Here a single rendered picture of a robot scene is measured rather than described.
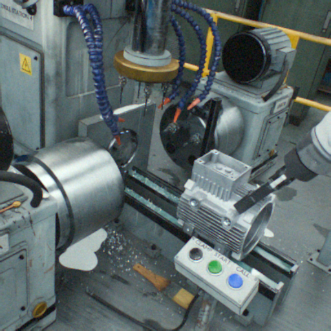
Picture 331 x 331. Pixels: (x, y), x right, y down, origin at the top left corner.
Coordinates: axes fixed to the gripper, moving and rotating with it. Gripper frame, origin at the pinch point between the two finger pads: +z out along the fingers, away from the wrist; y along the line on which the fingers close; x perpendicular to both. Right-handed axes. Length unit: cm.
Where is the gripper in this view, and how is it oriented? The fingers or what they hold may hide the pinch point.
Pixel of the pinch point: (246, 202)
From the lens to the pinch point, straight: 102.7
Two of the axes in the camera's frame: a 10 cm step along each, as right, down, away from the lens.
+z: -5.1, 5.2, 6.9
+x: 5.8, 7.9, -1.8
